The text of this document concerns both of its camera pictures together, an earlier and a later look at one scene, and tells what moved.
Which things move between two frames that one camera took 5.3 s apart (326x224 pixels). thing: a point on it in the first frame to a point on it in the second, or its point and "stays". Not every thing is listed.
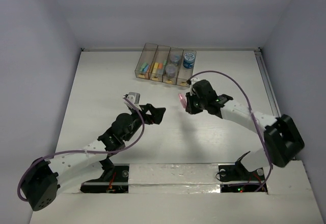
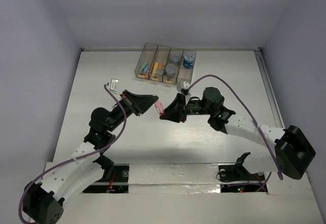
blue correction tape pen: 146,68 stays
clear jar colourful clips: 175,58 stays
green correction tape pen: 143,65 stays
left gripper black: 147,113 to 131,103
